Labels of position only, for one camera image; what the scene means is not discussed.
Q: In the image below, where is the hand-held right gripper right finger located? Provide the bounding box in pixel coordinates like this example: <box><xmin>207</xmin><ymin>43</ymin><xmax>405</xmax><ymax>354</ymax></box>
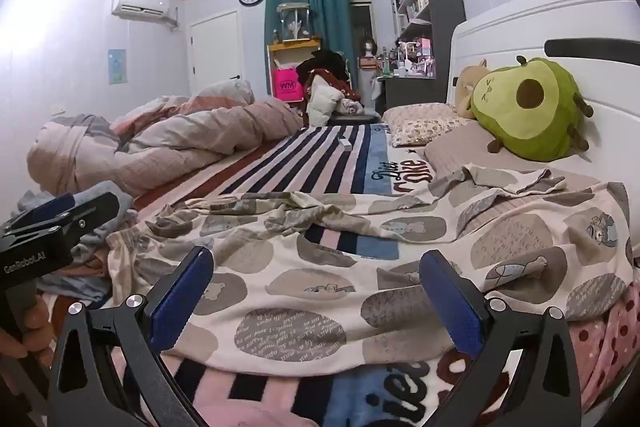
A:
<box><xmin>419</xmin><ymin>249</ymin><xmax>583</xmax><ymax>427</ymax></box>

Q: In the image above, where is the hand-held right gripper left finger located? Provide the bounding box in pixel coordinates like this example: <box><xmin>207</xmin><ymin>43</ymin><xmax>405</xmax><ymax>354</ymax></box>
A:
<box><xmin>47</xmin><ymin>246</ymin><xmax>216</xmax><ymax>427</ymax></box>

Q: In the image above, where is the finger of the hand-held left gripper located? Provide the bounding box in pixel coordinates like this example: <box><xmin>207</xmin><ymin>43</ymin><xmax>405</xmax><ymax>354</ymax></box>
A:
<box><xmin>59</xmin><ymin>192</ymin><xmax>121</xmax><ymax>258</ymax></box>
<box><xmin>2</xmin><ymin>194</ymin><xmax>76</xmax><ymax>237</ymax></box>

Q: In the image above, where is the cream oval-patterned cover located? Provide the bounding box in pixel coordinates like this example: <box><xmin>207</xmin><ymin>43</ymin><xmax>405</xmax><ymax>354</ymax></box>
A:
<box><xmin>107</xmin><ymin>164</ymin><xmax>635</xmax><ymax>378</ymax></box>

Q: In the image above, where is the person's left hand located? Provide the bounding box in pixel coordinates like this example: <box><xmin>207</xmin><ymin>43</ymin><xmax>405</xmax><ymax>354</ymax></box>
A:
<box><xmin>0</xmin><ymin>317</ymin><xmax>55</xmax><ymax>369</ymax></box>

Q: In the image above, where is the pile of blue-grey clothes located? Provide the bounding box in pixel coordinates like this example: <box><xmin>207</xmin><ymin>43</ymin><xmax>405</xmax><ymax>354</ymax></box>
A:
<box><xmin>17</xmin><ymin>182</ymin><xmax>136</xmax><ymax>303</ymax></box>

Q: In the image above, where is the beige pink duvet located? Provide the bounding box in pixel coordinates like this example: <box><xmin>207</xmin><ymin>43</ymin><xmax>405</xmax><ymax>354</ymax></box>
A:
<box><xmin>27</xmin><ymin>79</ymin><xmax>306</xmax><ymax>198</ymax></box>

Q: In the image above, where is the pink knitted blanket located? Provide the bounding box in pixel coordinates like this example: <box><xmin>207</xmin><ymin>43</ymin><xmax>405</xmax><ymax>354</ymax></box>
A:
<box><xmin>424</xmin><ymin>122</ymin><xmax>601</xmax><ymax>188</ymax></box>

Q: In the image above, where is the pink polka dot cloth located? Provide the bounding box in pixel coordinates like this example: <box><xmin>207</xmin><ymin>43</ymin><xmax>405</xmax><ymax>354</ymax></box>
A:
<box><xmin>567</xmin><ymin>277</ymin><xmax>640</xmax><ymax>413</ymax></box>

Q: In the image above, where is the floral pillow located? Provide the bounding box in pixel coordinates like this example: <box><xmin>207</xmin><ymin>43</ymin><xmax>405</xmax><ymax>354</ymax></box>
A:
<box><xmin>382</xmin><ymin>103</ymin><xmax>473</xmax><ymax>148</ymax></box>

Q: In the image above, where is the white door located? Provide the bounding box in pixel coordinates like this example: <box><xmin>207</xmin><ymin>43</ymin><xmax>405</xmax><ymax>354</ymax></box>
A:
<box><xmin>189</xmin><ymin>9</ymin><xmax>244</xmax><ymax>96</ymax></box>

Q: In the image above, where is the green avocado plush toy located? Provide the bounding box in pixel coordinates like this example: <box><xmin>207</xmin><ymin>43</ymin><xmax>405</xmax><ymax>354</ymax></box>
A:
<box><xmin>470</xmin><ymin>55</ymin><xmax>594</xmax><ymax>162</ymax></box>

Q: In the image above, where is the striped printed blanket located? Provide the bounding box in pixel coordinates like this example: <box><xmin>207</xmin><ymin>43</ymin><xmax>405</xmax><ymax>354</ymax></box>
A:
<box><xmin>40</xmin><ymin>123</ymin><xmax>601</xmax><ymax>427</ymax></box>

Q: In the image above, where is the white air conditioner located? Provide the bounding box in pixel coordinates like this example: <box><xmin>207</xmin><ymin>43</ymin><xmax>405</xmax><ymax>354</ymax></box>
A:
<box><xmin>111</xmin><ymin>0</ymin><xmax>180</xmax><ymax>28</ymax></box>

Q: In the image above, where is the tan bear plush toy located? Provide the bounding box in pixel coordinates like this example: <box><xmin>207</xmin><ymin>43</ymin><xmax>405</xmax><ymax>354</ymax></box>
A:
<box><xmin>456</xmin><ymin>59</ymin><xmax>493</xmax><ymax>120</ymax></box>

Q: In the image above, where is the pink shopping bag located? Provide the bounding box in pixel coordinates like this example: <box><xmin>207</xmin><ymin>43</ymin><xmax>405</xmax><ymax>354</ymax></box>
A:
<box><xmin>273</xmin><ymin>68</ymin><xmax>302</xmax><ymax>102</ymax></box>

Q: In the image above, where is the white puffy jacket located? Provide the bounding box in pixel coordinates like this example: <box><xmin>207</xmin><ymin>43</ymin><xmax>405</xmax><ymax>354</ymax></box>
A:
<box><xmin>306</xmin><ymin>83</ymin><xmax>346</xmax><ymax>126</ymax></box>

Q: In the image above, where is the yellow shelf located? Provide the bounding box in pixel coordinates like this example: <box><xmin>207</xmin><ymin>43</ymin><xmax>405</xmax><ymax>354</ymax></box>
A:
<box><xmin>267</xmin><ymin>37</ymin><xmax>322</xmax><ymax>100</ymax></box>

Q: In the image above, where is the pile of dark clothes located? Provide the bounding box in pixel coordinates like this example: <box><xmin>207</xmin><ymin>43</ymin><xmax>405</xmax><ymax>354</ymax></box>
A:
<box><xmin>296</xmin><ymin>49</ymin><xmax>366</xmax><ymax>115</ymax></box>

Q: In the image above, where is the glass display case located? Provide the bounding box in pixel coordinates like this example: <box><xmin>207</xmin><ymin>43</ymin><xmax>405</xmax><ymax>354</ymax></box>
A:
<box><xmin>276</xmin><ymin>2</ymin><xmax>312</xmax><ymax>45</ymax></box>

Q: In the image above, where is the white headboard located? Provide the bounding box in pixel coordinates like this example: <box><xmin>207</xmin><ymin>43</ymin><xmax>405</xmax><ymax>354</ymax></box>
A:
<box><xmin>446</xmin><ymin>0</ymin><xmax>640</xmax><ymax>228</ymax></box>

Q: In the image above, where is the light blue wall poster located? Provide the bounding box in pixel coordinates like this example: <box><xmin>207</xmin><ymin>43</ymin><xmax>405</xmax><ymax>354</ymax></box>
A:
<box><xmin>108</xmin><ymin>49</ymin><xmax>128</xmax><ymax>85</ymax></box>

